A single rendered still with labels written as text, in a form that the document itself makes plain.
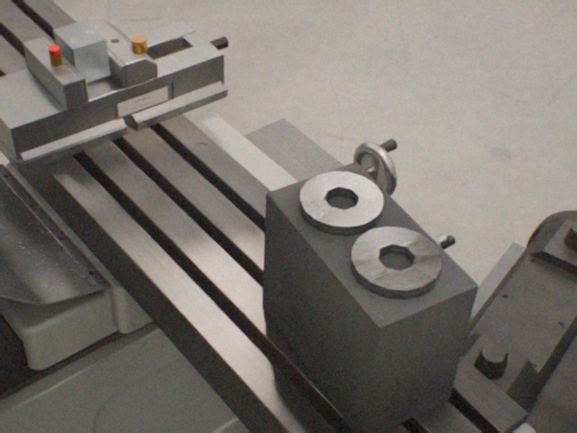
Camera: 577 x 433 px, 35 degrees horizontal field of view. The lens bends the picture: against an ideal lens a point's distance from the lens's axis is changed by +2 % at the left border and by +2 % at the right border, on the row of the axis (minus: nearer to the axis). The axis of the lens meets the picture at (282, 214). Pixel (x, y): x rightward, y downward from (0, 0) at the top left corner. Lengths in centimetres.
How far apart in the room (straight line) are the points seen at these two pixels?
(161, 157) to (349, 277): 51
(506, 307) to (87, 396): 71
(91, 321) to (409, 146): 174
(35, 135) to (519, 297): 85
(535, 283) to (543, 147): 135
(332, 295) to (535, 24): 274
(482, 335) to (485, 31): 210
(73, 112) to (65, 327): 30
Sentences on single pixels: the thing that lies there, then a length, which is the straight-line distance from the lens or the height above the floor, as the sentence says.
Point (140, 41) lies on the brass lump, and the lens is 135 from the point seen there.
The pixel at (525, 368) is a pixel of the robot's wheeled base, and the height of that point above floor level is 61.
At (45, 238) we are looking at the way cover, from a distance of 133.
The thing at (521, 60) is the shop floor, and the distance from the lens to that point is 338.
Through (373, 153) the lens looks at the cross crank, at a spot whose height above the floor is 66.
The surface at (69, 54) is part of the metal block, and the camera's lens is 135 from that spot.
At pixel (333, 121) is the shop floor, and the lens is 295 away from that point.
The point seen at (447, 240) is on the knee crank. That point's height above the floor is 49.
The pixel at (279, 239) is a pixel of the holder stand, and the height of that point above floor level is 106.
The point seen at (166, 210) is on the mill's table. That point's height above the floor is 91.
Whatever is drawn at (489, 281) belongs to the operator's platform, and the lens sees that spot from 193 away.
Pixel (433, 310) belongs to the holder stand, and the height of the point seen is 109.
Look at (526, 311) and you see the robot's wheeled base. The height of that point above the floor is 59.
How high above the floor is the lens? 175
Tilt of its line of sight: 42 degrees down
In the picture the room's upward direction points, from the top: 3 degrees clockwise
